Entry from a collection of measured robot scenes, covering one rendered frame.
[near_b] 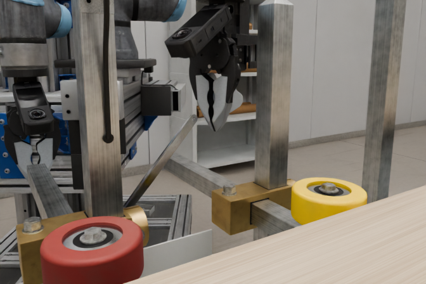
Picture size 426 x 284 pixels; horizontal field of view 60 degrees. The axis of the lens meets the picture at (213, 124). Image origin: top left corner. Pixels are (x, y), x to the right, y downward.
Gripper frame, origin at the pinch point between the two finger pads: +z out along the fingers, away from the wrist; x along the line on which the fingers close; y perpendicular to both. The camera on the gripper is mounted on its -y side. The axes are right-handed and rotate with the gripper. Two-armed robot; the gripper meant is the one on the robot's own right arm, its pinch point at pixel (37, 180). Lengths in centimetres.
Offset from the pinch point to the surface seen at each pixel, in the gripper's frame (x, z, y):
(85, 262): 1.6, -7.7, -45.7
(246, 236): -116, 83, 91
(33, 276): 4.2, -0.4, -32.8
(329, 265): -14, -7, -55
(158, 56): -125, -21, 232
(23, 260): 4.9, -2.4, -32.8
